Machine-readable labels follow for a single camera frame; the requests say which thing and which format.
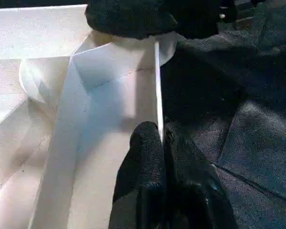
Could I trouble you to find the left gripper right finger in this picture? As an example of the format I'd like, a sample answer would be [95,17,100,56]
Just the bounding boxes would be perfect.
[163,117,238,229]

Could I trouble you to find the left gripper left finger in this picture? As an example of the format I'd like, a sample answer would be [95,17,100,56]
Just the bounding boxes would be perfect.
[109,121,168,229]

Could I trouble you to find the black mat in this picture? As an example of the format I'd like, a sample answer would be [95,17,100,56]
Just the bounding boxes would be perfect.
[157,0,286,229]

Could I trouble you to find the white plastic table top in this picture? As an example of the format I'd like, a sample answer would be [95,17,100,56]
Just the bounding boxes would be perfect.
[0,4,179,229]

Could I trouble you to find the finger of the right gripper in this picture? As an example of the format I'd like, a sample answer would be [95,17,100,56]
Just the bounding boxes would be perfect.
[85,0,219,41]

